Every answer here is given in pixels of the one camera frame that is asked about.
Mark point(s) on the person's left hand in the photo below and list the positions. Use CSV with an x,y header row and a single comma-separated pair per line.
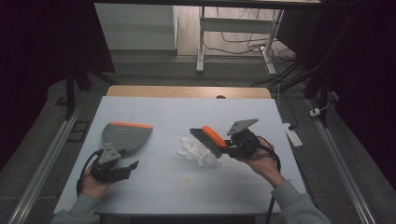
x,y
93,186

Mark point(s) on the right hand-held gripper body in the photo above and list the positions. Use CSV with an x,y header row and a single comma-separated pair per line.
x,y
246,141

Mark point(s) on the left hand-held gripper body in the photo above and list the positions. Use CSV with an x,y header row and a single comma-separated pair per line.
x,y
107,168

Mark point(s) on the person's right hand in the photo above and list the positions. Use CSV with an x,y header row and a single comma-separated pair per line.
x,y
264,165

